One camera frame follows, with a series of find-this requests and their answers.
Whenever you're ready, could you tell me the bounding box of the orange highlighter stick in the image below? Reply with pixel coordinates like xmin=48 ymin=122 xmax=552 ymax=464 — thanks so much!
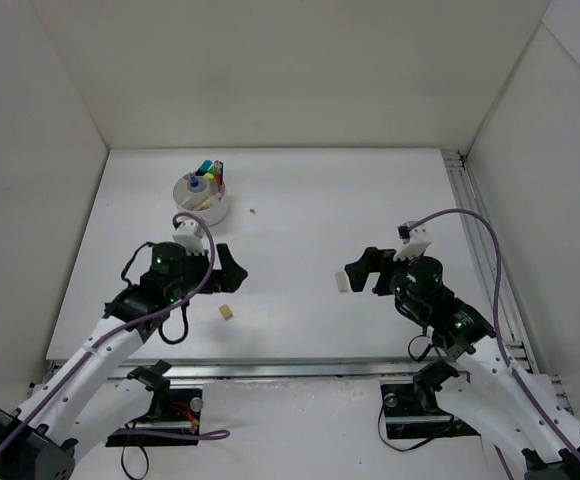
xmin=198 ymin=194 xmax=221 ymax=211

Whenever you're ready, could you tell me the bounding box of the small glue bottle blue cap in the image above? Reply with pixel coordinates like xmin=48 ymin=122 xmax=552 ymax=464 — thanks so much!
xmin=187 ymin=173 xmax=203 ymax=193

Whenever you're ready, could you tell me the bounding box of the black highlighter blue cap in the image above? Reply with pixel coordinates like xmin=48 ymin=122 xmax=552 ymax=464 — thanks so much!
xmin=196 ymin=159 xmax=214 ymax=176

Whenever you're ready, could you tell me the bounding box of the red gel pen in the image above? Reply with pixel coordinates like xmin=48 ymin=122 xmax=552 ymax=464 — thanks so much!
xmin=214 ymin=160 xmax=223 ymax=192

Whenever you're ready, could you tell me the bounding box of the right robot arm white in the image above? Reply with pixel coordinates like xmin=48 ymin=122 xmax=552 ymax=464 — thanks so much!
xmin=344 ymin=247 xmax=580 ymax=479

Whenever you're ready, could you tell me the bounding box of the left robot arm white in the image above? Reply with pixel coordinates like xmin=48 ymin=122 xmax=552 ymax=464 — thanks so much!
xmin=0 ymin=242 xmax=248 ymax=479

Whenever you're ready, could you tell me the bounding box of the beige eraser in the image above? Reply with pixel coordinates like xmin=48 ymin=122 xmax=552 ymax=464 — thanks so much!
xmin=335 ymin=271 xmax=348 ymax=293

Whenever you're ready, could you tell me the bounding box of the tan eraser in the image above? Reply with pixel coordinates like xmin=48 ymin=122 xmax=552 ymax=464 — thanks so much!
xmin=219 ymin=304 xmax=234 ymax=320

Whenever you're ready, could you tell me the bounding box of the white round desk organizer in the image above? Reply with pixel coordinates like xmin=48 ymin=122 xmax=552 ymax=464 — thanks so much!
xmin=172 ymin=173 xmax=230 ymax=226

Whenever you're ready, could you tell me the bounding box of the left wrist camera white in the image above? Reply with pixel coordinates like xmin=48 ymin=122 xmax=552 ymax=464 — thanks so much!
xmin=172 ymin=218 xmax=205 ymax=255

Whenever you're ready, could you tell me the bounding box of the aluminium rail front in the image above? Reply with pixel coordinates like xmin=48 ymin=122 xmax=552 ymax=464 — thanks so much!
xmin=44 ymin=355 xmax=471 ymax=384

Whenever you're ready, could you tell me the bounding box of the aluminium rail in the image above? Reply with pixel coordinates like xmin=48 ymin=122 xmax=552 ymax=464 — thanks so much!
xmin=44 ymin=355 xmax=471 ymax=384
xmin=441 ymin=150 xmax=572 ymax=413

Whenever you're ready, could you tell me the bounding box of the aluminium rail right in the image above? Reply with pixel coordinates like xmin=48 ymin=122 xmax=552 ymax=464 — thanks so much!
xmin=441 ymin=150 xmax=572 ymax=413

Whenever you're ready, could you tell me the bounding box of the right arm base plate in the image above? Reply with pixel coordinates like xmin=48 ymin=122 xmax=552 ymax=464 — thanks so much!
xmin=378 ymin=383 xmax=478 ymax=443

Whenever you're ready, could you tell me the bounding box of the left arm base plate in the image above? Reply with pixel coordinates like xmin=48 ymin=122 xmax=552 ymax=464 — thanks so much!
xmin=105 ymin=386 xmax=203 ymax=448

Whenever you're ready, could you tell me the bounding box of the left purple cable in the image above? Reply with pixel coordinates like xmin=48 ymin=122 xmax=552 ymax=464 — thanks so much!
xmin=0 ymin=212 xmax=231 ymax=480

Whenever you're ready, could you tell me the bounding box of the purple cable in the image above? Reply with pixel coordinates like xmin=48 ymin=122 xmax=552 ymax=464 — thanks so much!
xmin=404 ymin=208 xmax=580 ymax=480
xmin=0 ymin=212 xmax=231 ymax=480

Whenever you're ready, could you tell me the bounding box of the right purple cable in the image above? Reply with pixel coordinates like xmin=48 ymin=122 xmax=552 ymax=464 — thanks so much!
xmin=404 ymin=208 xmax=580 ymax=480

